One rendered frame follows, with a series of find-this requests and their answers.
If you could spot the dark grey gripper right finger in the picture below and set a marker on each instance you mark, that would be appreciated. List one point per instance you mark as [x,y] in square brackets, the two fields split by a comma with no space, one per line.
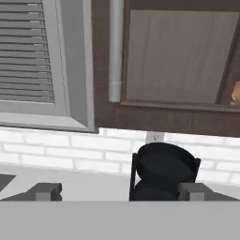
[194,190]

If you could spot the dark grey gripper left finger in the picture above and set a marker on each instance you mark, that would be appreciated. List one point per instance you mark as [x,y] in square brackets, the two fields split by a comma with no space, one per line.
[43,189]

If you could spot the golden bread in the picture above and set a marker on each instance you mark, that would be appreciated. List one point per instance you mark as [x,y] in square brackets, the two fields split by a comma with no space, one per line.
[235,93]

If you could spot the brown glass-fronted cabinet door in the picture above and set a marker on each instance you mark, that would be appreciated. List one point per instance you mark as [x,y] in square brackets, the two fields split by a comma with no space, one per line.
[175,62]

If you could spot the black two-tier stand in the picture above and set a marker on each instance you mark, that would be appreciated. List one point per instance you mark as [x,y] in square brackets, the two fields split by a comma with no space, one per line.
[162,172]

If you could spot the grey range hood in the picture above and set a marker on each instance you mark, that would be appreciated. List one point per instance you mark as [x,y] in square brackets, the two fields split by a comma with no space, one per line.
[37,62]

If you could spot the white wall socket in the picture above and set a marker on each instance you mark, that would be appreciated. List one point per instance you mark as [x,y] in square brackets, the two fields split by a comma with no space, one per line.
[155,136]

